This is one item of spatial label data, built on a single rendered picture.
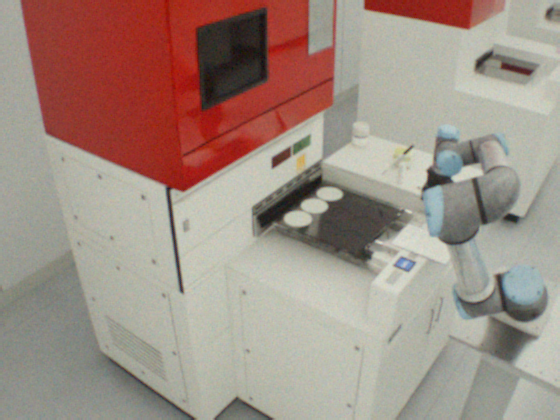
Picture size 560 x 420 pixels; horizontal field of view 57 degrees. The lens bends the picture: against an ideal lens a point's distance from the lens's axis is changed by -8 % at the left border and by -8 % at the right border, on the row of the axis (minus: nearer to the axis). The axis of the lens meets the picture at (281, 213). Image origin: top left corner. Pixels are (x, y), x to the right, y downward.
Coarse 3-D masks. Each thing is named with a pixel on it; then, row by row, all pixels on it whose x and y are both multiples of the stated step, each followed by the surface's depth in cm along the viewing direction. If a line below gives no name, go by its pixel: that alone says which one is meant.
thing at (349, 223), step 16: (352, 192) 221; (336, 208) 211; (352, 208) 211; (368, 208) 211; (384, 208) 211; (288, 224) 202; (320, 224) 202; (336, 224) 202; (352, 224) 202; (368, 224) 202; (384, 224) 202; (320, 240) 194; (336, 240) 194; (352, 240) 194; (368, 240) 194
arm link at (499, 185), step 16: (480, 144) 157; (496, 144) 152; (480, 160) 149; (496, 160) 138; (480, 176) 126; (496, 176) 125; (512, 176) 126; (480, 192) 123; (496, 192) 122; (512, 192) 124; (496, 208) 122; (512, 208) 126
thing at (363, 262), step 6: (282, 234) 211; (288, 234) 209; (300, 240) 207; (306, 240) 205; (312, 246) 204; (318, 246) 202; (330, 252) 200; (342, 258) 198; (348, 258) 196; (360, 258) 194; (366, 258) 193; (360, 264) 194; (366, 264) 192
